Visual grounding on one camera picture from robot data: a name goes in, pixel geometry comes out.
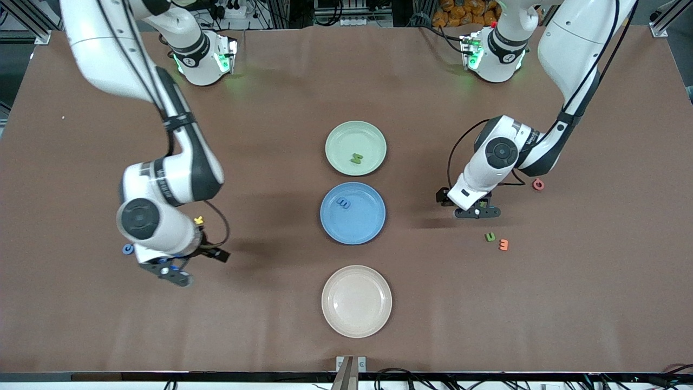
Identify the orange plastic bags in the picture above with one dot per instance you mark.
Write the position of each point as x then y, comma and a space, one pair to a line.
460, 13

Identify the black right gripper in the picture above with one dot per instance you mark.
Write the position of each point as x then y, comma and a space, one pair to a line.
208, 251

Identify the pale pink plate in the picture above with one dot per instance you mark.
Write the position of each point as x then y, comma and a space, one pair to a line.
357, 301

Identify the pale green plate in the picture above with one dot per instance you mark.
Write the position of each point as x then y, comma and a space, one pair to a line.
368, 141

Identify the blue plate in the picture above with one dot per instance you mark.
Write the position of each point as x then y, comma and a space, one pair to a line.
357, 225

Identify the green foam letter N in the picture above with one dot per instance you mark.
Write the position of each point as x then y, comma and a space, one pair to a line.
355, 159

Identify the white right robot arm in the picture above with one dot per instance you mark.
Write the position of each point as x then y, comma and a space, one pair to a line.
162, 227

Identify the grey metal mount bracket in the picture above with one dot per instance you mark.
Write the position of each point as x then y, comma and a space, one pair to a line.
346, 374

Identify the blue foam letter m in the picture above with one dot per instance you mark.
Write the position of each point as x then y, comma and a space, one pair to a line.
343, 203

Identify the aluminium frame profile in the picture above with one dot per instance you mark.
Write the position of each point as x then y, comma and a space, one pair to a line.
659, 30
43, 37

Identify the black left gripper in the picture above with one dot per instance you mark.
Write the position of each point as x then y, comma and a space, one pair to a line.
445, 196

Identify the white power strip with plugs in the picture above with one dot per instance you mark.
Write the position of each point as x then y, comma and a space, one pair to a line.
238, 24

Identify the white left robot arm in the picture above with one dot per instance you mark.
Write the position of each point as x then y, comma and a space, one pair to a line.
476, 179

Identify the red letter o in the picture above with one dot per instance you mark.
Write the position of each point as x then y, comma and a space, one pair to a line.
542, 186

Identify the brown paper table cover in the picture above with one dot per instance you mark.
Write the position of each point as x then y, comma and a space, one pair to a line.
270, 325

